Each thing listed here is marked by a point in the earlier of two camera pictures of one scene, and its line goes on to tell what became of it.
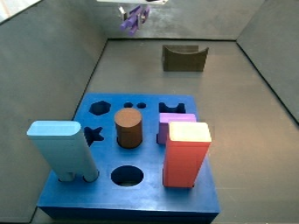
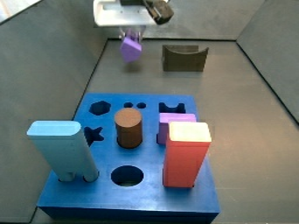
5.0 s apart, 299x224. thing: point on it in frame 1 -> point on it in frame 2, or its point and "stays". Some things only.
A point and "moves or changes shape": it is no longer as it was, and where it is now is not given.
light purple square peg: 172,117 stays
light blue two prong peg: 61,143 stays
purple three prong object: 135,20 moves or changes shape
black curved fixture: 183,58 stays
